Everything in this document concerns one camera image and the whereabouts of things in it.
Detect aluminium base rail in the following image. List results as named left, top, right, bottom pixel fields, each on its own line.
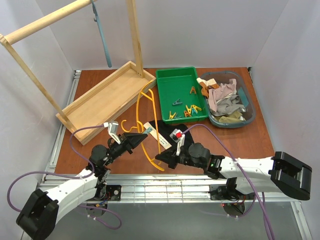
left=31, top=174, right=301, bottom=205

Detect wooden clothes rack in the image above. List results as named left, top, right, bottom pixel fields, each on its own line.
left=0, top=0, right=156, bottom=145

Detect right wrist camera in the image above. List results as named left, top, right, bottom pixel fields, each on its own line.
left=169, top=128, right=185, bottom=156

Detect yellow clothespin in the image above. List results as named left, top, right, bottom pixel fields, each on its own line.
left=169, top=111, right=177, bottom=120
left=191, top=104, right=202, bottom=112

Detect yellow plastic hanger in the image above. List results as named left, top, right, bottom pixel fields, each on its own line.
left=121, top=79, right=166, bottom=172

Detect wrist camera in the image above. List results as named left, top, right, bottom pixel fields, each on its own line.
left=169, top=128, right=185, bottom=156
left=107, top=121, right=121, bottom=144

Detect blue plastic hanger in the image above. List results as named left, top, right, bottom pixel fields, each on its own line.
left=90, top=0, right=112, bottom=68

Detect clear plastic laundry bin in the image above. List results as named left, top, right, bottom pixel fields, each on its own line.
left=200, top=71, right=256, bottom=129

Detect black underwear beige waistband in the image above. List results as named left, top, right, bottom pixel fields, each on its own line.
left=143, top=119, right=195, bottom=151

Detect yellow clothespin right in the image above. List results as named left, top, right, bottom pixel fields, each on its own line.
left=191, top=104, right=202, bottom=112

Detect teal clothespin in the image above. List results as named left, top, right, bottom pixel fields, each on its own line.
left=143, top=127, right=153, bottom=134

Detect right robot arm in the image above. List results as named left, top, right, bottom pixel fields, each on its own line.
left=155, top=143, right=312, bottom=201

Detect orange clothespin front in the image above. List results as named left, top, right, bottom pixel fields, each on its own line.
left=184, top=105, right=192, bottom=118

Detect yellow clothespin front left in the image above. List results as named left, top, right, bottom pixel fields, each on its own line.
left=169, top=111, right=177, bottom=120

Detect pile of clothes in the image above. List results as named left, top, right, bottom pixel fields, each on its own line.
left=196, top=77, right=247, bottom=124

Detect dark grey clothespin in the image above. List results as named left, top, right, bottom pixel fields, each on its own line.
left=172, top=98, right=183, bottom=106

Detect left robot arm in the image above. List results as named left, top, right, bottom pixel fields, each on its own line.
left=16, top=132, right=147, bottom=240

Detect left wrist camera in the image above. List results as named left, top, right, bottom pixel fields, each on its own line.
left=107, top=121, right=121, bottom=144

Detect green plastic tray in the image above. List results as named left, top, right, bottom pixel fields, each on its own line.
left=156, top=66, right=208, bottom=125

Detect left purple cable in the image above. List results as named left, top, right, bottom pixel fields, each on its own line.
left=6, top=124, right=123, bottom=230

